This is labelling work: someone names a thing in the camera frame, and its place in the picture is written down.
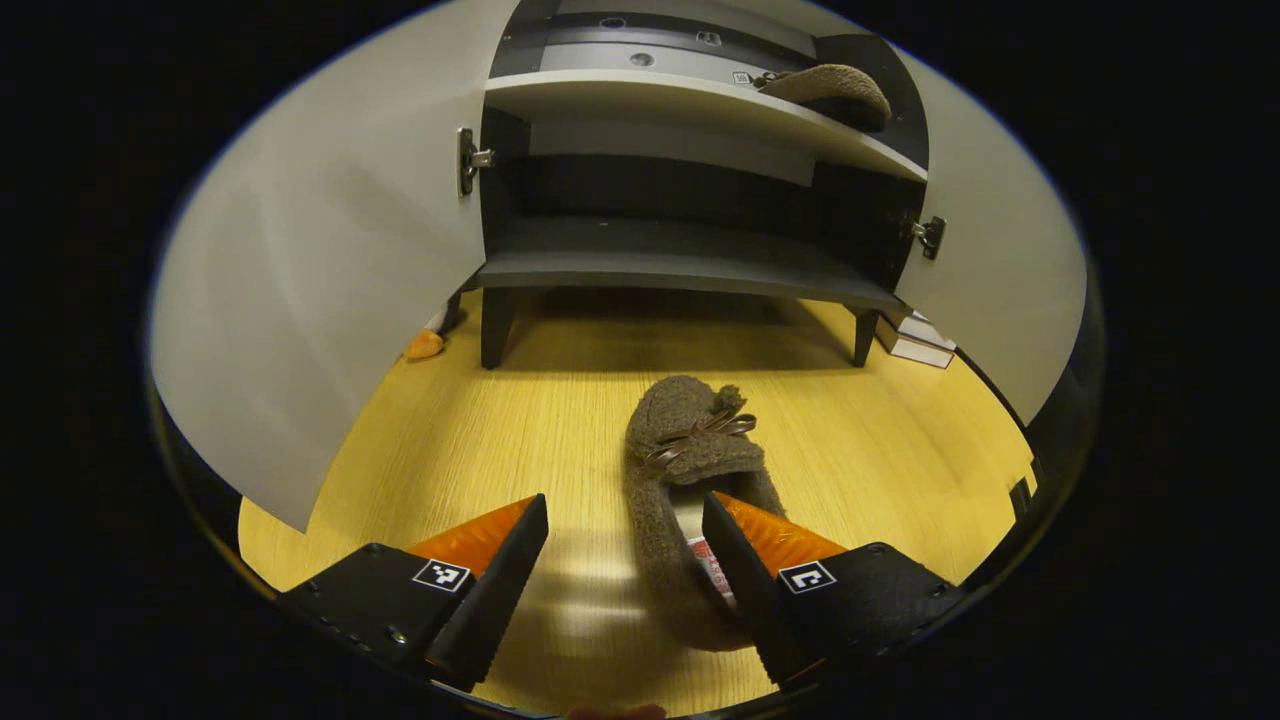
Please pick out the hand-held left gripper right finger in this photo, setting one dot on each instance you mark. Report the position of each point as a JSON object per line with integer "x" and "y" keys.
{"x": 750, "y": 590}

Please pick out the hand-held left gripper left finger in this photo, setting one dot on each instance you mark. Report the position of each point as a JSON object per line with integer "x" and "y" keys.
{"x": 490, "y": 600}

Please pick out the brown fuzzy shoe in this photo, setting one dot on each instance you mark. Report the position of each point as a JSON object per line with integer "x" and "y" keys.
{"x": 680, "y": 410}
{"x": 835, "y": 88}

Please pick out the white shoe cabinet door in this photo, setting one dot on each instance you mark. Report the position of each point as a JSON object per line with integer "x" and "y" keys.
{"x": 320, "y": 260}
{"x": 1000, "y": 260}

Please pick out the penguin plush toy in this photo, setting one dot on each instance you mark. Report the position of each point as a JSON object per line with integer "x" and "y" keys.
{"x": 425, "y": 345}

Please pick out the black backdrop cloth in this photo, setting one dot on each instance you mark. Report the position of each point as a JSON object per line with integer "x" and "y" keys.
{"x": 1060, "y": 440}

